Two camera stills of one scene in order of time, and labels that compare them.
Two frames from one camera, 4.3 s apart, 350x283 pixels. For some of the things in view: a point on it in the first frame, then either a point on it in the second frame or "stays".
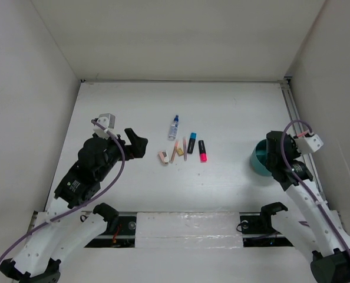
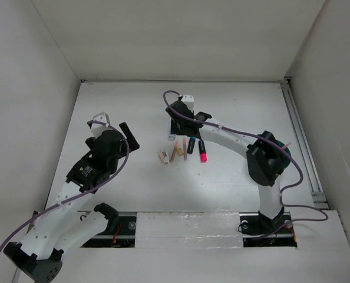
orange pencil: (174, 151) stays
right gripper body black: (293, 149) -> (176, 128)
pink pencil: (185, 148) stays
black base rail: (120, 231) stays
